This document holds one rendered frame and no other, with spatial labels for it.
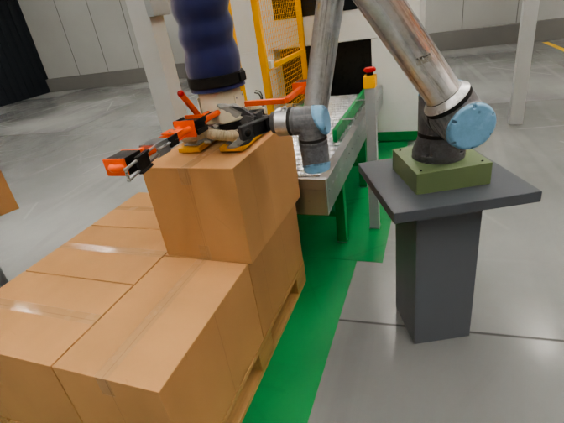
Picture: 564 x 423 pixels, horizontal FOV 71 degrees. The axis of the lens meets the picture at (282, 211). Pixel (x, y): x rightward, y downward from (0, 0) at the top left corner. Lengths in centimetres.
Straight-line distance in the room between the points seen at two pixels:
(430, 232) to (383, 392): 67
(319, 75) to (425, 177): 51
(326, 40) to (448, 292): 111
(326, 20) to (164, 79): 192
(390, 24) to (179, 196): 93
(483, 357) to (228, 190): 127
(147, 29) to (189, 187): 176
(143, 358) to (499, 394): 131
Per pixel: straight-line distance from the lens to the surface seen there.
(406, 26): 124
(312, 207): 212
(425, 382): 183
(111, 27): 1352
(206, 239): 159
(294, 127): 126
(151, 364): 129
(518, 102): 482
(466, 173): 154
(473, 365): 192
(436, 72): 128
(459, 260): 174
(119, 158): 119
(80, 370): 139
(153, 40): 307
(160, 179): 157
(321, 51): 134
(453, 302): 187
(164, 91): 311
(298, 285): 219
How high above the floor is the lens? 141
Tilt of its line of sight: 27 degrees down
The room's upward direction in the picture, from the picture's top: 9 degrees counter-clockwise
